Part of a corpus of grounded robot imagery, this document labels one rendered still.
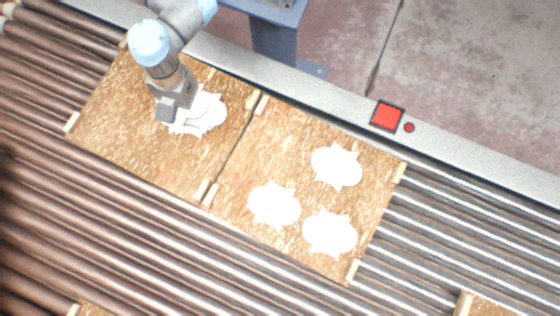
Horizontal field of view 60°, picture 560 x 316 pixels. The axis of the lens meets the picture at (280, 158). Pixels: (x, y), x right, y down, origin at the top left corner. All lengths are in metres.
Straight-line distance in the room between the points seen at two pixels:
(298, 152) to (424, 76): 1.29
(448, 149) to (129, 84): 0.87
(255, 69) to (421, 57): 1.27
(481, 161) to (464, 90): 1.13
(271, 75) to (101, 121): 0.47
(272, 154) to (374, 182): 0.27
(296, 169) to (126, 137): 0.45
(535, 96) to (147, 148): 1.86
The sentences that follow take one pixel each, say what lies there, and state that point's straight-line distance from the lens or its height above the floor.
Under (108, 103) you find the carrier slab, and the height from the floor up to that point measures 0.94.
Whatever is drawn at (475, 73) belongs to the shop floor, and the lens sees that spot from 2.52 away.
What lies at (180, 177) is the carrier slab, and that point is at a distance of 1.27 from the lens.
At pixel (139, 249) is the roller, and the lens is 1.28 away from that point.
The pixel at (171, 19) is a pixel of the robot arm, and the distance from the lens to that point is 0.97.
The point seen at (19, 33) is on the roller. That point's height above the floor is 0.92.
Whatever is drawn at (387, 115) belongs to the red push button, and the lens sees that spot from 1.32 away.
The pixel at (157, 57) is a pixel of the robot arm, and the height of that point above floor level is 1.33.
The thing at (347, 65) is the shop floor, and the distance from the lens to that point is 2.40.
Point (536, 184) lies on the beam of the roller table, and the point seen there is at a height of 0.91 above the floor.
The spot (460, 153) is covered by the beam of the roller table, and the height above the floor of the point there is 0.92.
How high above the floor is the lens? 2.15
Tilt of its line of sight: 75 degrees down
